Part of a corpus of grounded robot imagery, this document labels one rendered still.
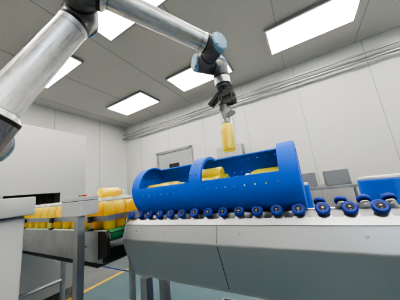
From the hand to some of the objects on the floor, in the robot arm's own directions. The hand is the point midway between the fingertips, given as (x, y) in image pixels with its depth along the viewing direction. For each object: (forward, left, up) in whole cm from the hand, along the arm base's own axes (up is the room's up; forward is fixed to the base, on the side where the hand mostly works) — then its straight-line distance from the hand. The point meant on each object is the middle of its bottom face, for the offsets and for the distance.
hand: (225, 119), depth 102 cm
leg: (+4, +49, -145) cm, 154 cm away
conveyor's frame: (-4, +142, -149) cm, 206 cm away
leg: (-10, +49, -146) cm, 154 cm away
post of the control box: (-33, +76, -147) cm, 169 cm away
